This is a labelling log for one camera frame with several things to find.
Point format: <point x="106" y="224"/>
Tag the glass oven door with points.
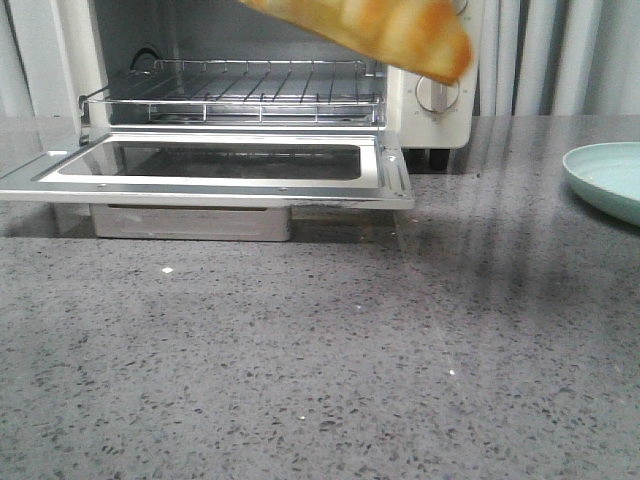
<point x="222" y="169"/>

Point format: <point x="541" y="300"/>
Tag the golden croissant bread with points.
<point x="423" y="37"/>

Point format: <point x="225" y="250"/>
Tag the lower beige oven knob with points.
<point x="434" y="96"/>

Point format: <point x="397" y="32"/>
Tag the beige oven knob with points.
<point x="434" y="96"/>
<point x="459" y="6"/>

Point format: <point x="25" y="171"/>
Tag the upper beige oven knob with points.
<point x="459" y="6"/>

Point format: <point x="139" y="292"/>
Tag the white Toshiba toaster oven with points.
<point x="132" y="35"/>

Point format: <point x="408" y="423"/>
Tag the grey curtain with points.
<point x="536" y="58"/>

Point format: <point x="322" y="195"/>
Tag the light green plate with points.
<point x="606" y="176"/>

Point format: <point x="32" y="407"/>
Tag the metal wire oven rack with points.
<point x="244" y="92"/>

